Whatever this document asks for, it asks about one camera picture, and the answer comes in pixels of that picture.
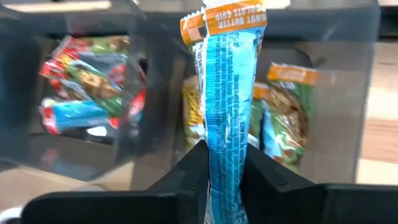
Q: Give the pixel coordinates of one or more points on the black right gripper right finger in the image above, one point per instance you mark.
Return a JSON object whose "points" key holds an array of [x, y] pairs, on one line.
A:
{"points": [[326, 205]]}

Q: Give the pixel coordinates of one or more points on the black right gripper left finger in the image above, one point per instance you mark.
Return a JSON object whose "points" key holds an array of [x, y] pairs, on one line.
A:
{"points": [[109, 208]]}

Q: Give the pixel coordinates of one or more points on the blue red-ended granola bar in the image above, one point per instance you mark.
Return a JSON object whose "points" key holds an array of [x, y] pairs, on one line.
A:
{"points": [[77, 115]]}

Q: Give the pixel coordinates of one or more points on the green red granola bar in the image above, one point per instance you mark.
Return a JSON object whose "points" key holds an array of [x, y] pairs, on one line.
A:
{"points": [[112, 43], [96, 84]]}

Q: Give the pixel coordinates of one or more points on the blue orange-ended granola bar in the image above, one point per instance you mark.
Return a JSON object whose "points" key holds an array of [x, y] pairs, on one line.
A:
{"points": [[228, 109]]}

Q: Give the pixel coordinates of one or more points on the white round plant pot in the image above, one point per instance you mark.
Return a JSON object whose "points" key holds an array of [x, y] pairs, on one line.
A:
{"points": [[9, 217]]}

